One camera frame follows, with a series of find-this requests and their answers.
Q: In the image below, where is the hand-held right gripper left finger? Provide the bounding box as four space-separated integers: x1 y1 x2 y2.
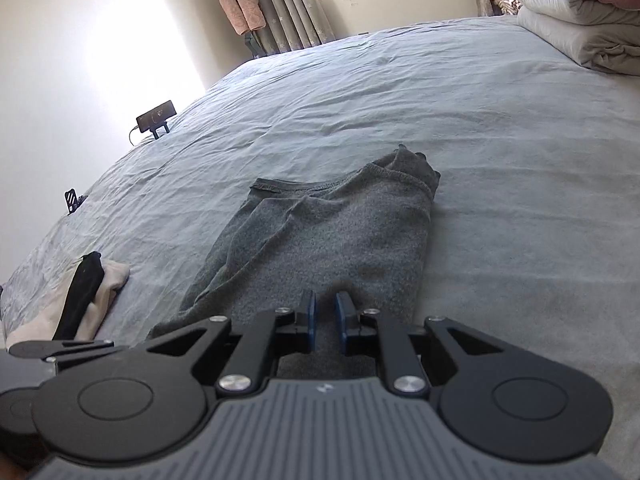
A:
145 289 319 396

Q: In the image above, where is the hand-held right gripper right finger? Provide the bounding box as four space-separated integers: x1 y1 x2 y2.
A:
334 290 503 396

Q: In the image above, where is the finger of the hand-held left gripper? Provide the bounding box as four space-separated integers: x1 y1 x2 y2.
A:
7 339 128 363

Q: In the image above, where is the grey long-sleeve sweater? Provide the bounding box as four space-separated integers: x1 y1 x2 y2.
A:
145 144 442 381

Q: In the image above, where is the black garment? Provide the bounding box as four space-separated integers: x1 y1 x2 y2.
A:
51 251 106 342

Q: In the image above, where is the cream garment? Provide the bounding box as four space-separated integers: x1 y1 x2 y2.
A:
2 255 132 348

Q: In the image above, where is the black stand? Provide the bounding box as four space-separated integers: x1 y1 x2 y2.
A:
63 188 89 217

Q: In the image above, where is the bed with grey sheet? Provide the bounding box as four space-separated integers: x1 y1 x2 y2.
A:
0 14 640 480

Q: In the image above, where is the phone on stand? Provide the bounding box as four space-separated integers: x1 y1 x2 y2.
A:
136 100 174 139

